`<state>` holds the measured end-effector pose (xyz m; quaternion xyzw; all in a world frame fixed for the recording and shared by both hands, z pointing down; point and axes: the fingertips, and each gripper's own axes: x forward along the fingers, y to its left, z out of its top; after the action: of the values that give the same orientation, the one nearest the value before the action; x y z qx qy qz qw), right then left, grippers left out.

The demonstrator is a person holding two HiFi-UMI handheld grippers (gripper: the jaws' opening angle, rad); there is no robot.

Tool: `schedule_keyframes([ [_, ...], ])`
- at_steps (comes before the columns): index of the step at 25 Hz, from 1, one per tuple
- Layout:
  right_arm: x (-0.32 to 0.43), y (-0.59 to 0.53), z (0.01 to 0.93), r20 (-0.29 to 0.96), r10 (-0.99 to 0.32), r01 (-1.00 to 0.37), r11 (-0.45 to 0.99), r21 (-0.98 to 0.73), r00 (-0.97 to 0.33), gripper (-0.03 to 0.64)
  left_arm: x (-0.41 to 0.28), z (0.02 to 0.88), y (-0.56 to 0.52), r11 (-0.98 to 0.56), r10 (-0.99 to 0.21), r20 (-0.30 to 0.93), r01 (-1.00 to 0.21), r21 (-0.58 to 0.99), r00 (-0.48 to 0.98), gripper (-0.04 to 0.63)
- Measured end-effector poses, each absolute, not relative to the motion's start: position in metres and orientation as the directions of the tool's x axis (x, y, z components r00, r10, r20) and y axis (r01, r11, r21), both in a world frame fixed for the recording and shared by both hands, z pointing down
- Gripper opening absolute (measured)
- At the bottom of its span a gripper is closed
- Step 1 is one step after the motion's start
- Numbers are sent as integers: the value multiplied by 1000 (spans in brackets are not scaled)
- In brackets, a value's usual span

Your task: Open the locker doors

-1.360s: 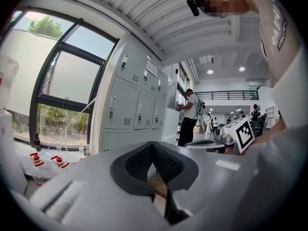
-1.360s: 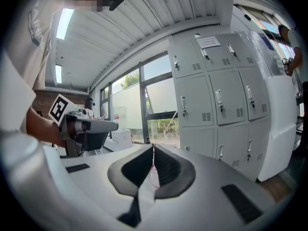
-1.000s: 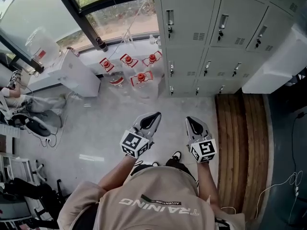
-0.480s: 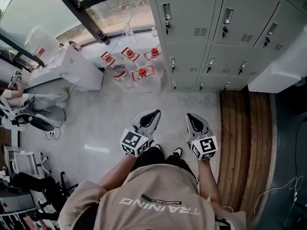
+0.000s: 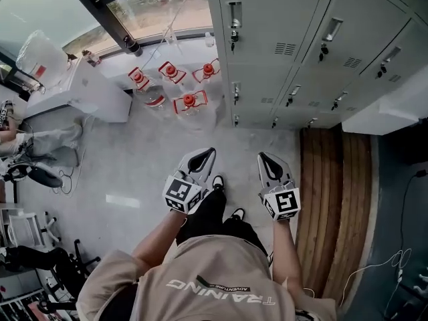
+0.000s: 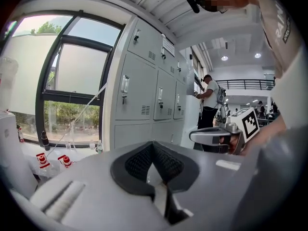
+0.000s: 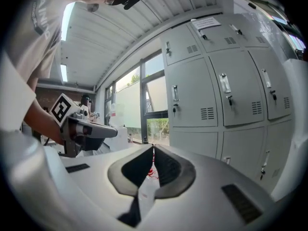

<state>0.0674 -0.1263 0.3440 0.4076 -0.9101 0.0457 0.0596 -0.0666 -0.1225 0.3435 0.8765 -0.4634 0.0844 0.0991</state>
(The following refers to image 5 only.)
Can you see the person's right forearm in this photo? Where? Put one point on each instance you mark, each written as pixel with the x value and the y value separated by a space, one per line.
pixel 284 252

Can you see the grey metal locker cabinet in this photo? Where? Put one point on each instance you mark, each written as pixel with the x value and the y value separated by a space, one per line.
pixel 267 12

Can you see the clear dispenser water jug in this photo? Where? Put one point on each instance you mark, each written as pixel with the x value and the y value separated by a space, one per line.
pixel 40 55

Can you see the black office chair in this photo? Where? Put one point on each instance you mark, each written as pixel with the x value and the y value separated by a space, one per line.
pixel 50 259

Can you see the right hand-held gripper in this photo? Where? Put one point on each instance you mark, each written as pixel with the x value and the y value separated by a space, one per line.
pixel 284 204

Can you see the person's black trousers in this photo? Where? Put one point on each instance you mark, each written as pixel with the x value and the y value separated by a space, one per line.
pixel 204 219

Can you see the person's left shoe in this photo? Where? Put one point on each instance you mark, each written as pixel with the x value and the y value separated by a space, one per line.
pixel 218 182

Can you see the white water dispenser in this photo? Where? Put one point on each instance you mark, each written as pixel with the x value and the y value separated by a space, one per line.
pixel 93 95

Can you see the white office chair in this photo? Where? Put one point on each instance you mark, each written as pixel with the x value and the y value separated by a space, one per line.
pixel 23 229

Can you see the dark bottle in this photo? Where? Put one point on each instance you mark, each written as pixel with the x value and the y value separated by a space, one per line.
pixel 133 47

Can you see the person's right shoe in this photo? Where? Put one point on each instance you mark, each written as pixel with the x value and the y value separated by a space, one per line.
pixel 238 213

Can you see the brown wooden plank platform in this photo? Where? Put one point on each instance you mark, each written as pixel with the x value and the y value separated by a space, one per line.
pixel 334 196

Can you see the person's beige printed t-shirt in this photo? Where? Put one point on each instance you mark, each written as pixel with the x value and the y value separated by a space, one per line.
pixel 207 303

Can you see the person's left forearm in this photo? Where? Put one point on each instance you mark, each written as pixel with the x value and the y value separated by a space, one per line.
pixel 157 239

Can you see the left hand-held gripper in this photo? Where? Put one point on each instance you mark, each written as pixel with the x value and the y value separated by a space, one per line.
pixel 180 194

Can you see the person's shoe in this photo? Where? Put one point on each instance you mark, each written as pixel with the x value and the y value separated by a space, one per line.
pixel 238 213
pixel 218 182

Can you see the clear plastic bottle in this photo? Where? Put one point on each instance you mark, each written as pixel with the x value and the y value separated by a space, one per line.
pixel 209 40

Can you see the red-capped jug with red label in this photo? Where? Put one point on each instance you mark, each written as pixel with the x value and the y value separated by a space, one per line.
pixel 152 97

